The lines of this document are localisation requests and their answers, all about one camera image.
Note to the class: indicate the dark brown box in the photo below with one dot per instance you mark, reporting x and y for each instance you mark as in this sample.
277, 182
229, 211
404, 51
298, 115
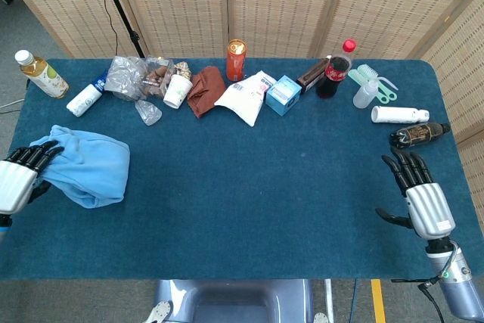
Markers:
310, 75

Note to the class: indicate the crumpled clear plastic cup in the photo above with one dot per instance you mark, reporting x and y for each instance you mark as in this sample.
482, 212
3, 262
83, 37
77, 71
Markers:
148, 112

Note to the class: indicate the dark teal table mat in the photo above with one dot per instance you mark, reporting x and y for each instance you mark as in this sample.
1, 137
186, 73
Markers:
246, 194

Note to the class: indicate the clear plastic snack box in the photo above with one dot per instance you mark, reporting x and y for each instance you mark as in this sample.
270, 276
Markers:
155, 77

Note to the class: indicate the dark drink bottle black cap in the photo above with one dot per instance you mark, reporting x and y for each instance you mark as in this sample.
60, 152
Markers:
416, 134

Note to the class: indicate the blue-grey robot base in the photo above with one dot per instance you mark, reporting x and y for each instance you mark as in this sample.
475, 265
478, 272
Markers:
234, 300

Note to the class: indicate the white paper cup green print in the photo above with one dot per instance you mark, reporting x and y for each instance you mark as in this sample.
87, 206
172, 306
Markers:
177, 90

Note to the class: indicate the white plastic pouch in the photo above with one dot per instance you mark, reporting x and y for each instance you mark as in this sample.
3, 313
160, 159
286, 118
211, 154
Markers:
246, 98

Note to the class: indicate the orange drink can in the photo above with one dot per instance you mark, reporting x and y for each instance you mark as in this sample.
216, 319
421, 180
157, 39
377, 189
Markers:
236, 62

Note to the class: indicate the green tea bottle white cap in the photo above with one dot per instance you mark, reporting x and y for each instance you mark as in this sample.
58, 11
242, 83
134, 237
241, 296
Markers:
45, 75

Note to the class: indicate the brown crumpled cloth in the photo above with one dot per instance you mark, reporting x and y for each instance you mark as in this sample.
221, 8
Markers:
206, 88

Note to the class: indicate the white bottle blue cap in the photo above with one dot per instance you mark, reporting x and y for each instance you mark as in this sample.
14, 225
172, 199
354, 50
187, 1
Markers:
83, 100

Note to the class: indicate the cola bottle red cap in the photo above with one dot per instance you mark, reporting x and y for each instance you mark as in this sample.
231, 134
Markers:
332, 77

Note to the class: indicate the white perforated plate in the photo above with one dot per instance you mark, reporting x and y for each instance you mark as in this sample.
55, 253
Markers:
321, 318
159, 311

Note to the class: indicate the translucent squeeze wash bottle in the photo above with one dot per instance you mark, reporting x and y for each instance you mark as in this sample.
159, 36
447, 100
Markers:
365, 94

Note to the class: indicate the white spray bottle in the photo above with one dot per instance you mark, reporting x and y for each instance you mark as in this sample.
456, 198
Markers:
397, 114

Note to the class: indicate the black tripod stand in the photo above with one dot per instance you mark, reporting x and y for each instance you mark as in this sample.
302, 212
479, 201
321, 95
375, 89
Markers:
121, 9

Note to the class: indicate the crumpled clear plastic bag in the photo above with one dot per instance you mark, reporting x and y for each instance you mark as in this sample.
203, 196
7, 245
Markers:
123, 77

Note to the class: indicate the brown white wrapped snack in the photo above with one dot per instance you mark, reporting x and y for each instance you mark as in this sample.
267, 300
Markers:
183, 69

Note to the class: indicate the light blue fleece pants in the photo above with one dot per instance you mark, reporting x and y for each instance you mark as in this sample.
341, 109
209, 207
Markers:
90, 164

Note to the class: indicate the light blue cardboard box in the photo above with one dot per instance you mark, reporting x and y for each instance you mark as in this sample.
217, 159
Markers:
281, 96

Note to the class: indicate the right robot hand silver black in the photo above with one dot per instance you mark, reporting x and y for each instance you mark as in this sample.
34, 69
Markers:
431, 209

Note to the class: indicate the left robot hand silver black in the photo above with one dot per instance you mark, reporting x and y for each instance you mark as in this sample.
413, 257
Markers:
15, 183

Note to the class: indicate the white table leg pole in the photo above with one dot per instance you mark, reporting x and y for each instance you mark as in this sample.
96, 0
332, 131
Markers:
329, 296

